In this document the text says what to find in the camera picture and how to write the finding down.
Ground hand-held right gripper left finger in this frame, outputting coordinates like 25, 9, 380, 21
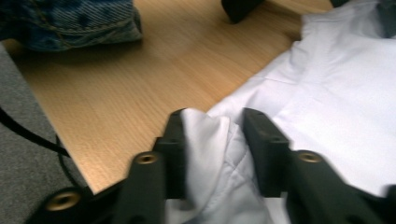
153, 108, 189, 200

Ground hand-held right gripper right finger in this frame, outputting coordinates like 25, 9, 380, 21
242, 107, 292, 198

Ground white garment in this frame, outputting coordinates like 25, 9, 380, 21
163, 0, 396, 224

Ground blue denim jeans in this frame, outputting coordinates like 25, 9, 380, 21
0, 0, 144, 52

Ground thin black cable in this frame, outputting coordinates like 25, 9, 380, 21
55, 134, 91, 189

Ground thick black cable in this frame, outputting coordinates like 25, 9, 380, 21
0, 106, 71, 159

